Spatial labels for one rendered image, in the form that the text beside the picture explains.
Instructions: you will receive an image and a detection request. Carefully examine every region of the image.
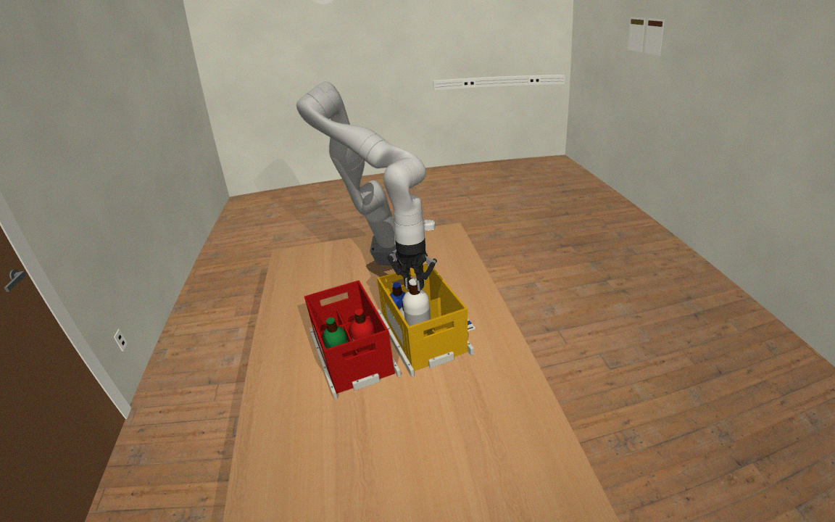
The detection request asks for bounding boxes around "white bottle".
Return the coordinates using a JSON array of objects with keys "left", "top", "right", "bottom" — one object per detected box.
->
[{"left": 403, "top": 278, "right": 431, "bottom": 326}]

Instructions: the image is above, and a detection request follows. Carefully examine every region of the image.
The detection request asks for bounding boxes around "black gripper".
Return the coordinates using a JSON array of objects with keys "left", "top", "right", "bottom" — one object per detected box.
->
[{"left": 387, "top": 239, "right": 437, "bottom": 291}]

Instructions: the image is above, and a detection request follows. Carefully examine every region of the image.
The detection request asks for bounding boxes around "red crate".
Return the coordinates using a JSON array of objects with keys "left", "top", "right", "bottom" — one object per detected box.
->
[{"left": 306, "top": 286, "right": 395, "bottom": 394}]

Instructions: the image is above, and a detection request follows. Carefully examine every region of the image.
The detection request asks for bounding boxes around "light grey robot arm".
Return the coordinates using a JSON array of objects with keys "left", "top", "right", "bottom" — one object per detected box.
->
[{"left": 296, "top": 81, "right": 435, "bottom": 248}]

